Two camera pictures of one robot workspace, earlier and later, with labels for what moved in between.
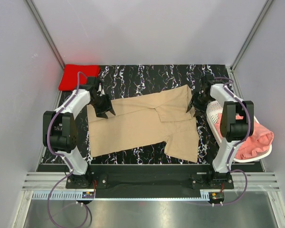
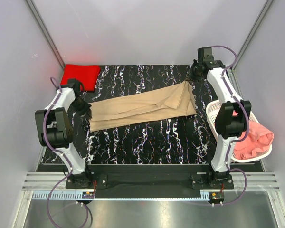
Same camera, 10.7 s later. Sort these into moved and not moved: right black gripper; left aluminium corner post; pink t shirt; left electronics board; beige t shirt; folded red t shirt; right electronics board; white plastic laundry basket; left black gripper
Moved: right black gripper; left black gripper; beige t shirt
Not moved: white plastic laundry basket; right electronics board; left aluminium corner post; pink t shirt; left electronics board; folded red t shirt
